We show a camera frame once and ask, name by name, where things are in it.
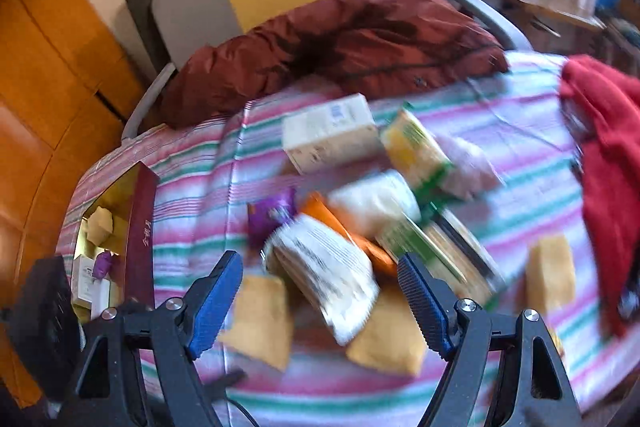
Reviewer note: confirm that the small white box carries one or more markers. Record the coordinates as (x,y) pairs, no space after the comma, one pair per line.
(87,284)

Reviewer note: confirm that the small purple packet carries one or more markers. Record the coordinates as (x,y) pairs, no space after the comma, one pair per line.
(102,264)

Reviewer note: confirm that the yellow pastry packet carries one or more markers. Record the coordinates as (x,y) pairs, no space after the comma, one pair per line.
(550,274)
(260,322)
(390,337)

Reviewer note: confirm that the yellow green snack packet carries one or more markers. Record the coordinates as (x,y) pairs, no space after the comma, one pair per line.
(412,149)

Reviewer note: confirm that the maroon puffer jacket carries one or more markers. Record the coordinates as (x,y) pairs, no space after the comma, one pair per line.
(360,42)

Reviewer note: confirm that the plain white snack packet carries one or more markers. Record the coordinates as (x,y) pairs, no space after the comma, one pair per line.
(377,202)

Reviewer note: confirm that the red fleece garment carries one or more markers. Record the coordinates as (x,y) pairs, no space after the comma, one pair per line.
(607,167)

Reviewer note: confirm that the maroon gift box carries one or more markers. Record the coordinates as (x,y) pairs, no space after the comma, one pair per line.
(140,237)

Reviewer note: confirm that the orange wooden wardrobe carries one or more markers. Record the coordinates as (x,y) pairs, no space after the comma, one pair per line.
(45,107)

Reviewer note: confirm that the white printed snack packet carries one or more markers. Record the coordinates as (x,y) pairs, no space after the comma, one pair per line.
(325,272)

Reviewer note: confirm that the purple snack packet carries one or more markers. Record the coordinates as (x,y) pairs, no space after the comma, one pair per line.
(270,214)

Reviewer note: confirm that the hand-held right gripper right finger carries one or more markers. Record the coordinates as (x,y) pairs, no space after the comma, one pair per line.
(425,307)

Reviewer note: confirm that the orange snack packet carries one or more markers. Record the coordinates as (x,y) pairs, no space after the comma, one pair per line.
(325,214)

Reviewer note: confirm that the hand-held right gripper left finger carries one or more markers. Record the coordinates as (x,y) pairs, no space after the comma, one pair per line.
(216,307)

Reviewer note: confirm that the white carton box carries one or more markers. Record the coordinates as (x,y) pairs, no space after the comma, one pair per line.
(327,132)

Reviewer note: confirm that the clear green cracker packet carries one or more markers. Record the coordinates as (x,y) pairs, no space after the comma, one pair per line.
(450,252)

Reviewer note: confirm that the pale pink snack packet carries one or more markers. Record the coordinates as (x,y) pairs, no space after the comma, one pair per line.
(475,169)

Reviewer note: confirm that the pale yellow packet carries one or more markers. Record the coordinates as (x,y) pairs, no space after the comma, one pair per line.
(101,223)

